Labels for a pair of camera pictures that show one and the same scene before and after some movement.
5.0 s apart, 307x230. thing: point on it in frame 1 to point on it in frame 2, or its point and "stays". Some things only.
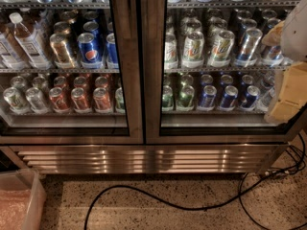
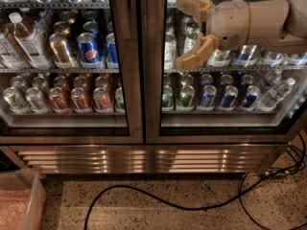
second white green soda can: (222, 50) stays
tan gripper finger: (274, 36) to (196, 7)
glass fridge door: (71, 64) stays
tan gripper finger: (293, 94) to (206, 46)
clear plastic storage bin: (22, 199) stays
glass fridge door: (206, 77) stays
